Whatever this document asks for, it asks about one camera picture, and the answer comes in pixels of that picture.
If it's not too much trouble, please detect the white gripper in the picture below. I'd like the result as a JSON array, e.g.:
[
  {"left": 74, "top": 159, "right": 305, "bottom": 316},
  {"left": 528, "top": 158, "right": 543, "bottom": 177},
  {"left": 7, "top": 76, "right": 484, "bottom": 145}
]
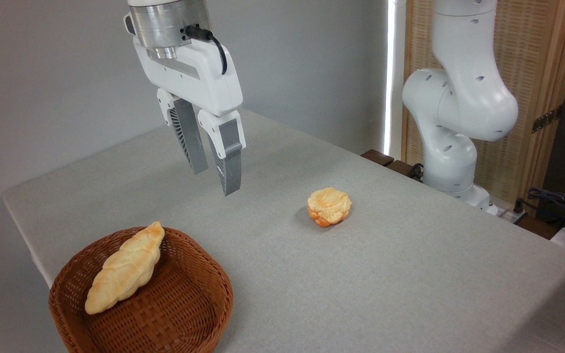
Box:
[{"left": 124, "top": 13, "right": 247, "bottom": 197}]

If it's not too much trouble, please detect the long braided bread loaf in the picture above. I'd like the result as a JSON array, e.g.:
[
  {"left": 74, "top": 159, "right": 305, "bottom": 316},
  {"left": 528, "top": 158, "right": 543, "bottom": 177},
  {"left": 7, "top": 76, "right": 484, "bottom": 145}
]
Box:
[{"left": 84, "top": 221, "right": 166, "bottom": 315}]

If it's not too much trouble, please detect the round orange bread bun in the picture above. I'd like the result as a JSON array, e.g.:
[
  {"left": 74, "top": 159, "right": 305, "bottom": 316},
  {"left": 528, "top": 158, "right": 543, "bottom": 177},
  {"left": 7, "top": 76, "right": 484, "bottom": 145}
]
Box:
[{"left": 307, "top": 188, "right": 352, "bottom": 227}]

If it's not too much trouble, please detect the brown wicker basket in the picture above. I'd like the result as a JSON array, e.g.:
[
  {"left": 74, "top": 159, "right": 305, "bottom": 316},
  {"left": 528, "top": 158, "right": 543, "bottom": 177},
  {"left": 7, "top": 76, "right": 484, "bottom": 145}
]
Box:
[{"left": 49, "top": 226, "right": 234, "bottom": 353}]

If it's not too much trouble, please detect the dark brown wooden block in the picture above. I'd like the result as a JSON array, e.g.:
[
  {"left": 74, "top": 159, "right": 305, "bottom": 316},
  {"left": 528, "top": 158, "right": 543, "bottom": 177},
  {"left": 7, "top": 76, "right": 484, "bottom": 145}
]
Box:
[
  {"left": 385, "top": 160, "right": 423, "bottom": 180},
  {"left": 361, "top": 149, "right": 395, "bottom": 167}
]

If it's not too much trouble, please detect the grey tablecloth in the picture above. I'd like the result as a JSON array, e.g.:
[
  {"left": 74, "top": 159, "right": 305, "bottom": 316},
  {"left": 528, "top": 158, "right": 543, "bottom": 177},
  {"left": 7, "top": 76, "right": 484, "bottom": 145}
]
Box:
[{"left": 2, "top": 105, "right": 565, "bottom": 353}]

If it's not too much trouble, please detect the white power strip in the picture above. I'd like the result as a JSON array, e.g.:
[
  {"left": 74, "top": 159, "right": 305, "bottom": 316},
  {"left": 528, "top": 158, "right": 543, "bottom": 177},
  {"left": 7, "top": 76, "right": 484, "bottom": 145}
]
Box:
[{"left": 488, "top": 203, "right": 528, "bottom": 224}]

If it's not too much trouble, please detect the dark metal screen hinge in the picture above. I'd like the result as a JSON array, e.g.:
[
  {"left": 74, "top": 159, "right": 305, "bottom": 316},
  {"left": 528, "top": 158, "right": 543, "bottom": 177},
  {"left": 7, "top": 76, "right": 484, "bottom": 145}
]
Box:
[{"left": 532, "top": 105, "right": 564, "bottom": 134}]

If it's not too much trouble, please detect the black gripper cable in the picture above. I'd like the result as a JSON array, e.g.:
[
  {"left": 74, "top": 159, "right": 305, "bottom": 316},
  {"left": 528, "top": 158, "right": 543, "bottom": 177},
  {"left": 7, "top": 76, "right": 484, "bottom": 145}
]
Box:
[{"left": 183, "top": 25, "right": 228, "bottom": 76}]

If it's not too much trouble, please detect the black cable bundle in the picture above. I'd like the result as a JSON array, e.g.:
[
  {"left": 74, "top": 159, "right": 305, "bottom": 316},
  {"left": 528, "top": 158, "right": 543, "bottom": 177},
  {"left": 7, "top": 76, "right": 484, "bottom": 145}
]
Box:
[{"left": 527, "top": 187, "right": 565, "bottom": 232}]

